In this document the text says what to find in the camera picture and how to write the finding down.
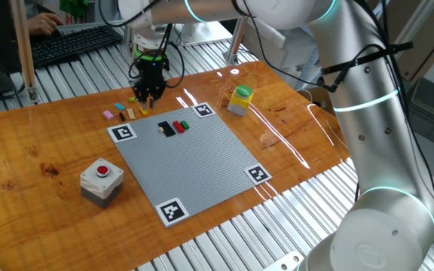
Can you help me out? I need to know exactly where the green cloth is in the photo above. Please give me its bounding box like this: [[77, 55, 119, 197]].
[[59, 0, 89, 18]]

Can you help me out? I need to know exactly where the operator bare hand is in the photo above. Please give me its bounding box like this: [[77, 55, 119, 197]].
[[26, 12, 66, 37]]

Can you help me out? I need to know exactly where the black keyboard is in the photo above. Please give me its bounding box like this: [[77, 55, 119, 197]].
[[28, 24, 124, 69]]

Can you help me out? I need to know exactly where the wide black Lego plate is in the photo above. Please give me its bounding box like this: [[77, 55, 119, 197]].
[[157, 120, 177, 138]]

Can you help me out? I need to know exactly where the grey metal shelf frame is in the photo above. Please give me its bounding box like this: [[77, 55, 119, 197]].
[[292, 44, 323, 91]]

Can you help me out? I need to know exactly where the red push button box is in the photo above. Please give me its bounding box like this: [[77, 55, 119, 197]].
[[80, 157, 125, 209]]

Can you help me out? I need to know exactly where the paper fiducial marker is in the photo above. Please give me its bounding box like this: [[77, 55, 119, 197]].
[[191, 102, 216, 119], [154, 197, 190, 229], [244, 164, 273, 185], [106, 123, 138, 144]]

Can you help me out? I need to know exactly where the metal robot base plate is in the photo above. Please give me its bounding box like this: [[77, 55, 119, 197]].
[[264, 251, 304, 271]]

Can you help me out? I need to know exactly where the slanted aluminium profile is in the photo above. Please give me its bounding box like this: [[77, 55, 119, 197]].
[[393, 0, 434, 42]]

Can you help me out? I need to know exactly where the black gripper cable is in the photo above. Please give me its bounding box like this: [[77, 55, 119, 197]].
[[98, 0, 186, 90]]

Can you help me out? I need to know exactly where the tan frame post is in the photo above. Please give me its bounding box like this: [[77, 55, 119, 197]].
[[8, 0, 39, 102]]

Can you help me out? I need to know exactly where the white foam block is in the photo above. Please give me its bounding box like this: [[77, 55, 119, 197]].
[[239, 17, 293, 67]]

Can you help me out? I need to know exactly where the aluminium frame post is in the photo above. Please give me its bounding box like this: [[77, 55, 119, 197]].
[[121, 22, 135, 53]]

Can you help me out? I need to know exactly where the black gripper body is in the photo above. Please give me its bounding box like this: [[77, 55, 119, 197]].
[[128, 59, 171, 99]]

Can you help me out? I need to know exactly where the green button yellow box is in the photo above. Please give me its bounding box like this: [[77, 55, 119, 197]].
[[227, 84, 255, 117]]

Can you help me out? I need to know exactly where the orange wooden board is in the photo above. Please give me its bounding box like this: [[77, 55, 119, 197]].
[[0, 59, 352, 271]]

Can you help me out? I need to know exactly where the grey Lego baseplate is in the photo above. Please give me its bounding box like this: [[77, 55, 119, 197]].
[[106, 102, 273, 229]]

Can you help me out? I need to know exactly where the open cardboard box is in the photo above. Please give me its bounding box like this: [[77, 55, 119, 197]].
[[298, 85, 338, 117]]

